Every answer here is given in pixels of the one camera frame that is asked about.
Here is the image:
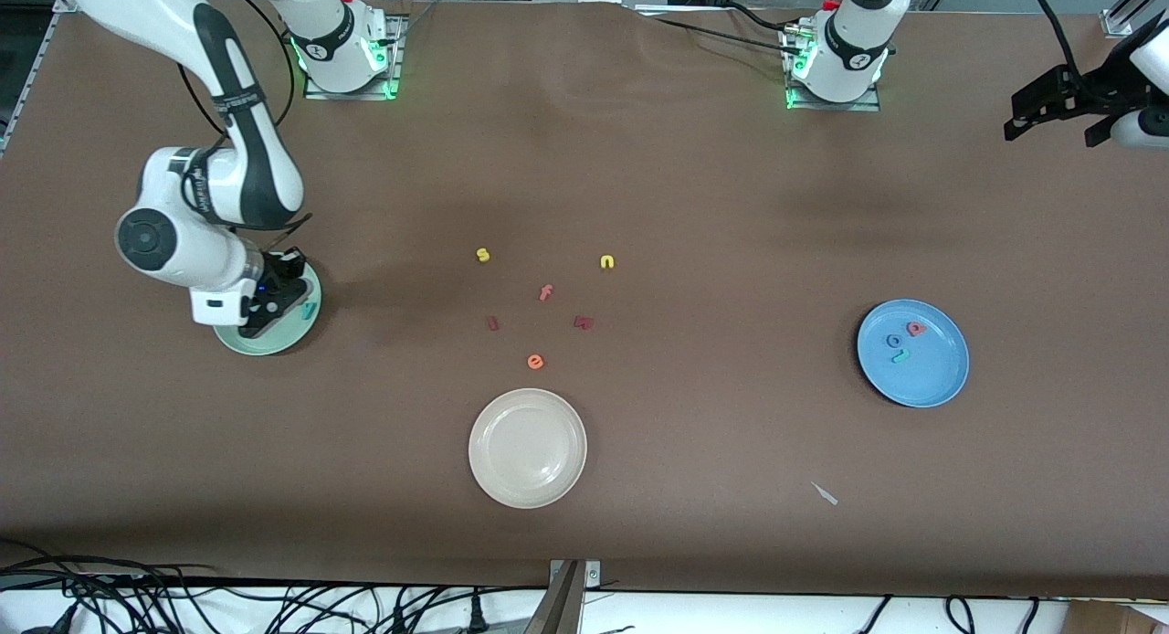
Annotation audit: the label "aluminium corner profile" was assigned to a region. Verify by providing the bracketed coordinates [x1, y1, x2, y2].
[1101, 0, 1169, 39]

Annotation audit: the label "aluminium edge rail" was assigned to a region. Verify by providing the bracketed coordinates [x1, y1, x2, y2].
[0, 0, 79, 160]

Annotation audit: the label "blue plate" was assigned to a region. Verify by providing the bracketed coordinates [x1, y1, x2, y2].
[856, 299, 971, 408]

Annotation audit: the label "aluminium table leg profile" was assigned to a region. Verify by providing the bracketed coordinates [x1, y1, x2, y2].
[522, 559, 602, 634]

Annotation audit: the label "green plate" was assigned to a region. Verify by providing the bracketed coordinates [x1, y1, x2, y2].
[213, 261, 322, 356]

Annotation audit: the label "brown cardboard box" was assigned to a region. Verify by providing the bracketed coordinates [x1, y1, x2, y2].
[1064, 599, 1169, 634]

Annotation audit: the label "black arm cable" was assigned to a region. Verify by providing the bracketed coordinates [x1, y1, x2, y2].
[174, 0, 313, 251]
[1027, 0, 1088, 91]

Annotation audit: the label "cream white plate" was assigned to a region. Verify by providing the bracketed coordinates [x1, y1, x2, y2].
[468, 388, 588, 510]

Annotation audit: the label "tangled black cables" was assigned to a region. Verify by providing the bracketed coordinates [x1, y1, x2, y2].
[0, 543, 549, 634]

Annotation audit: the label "black base cable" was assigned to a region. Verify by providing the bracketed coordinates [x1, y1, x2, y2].
[650, 2, 805, 52]

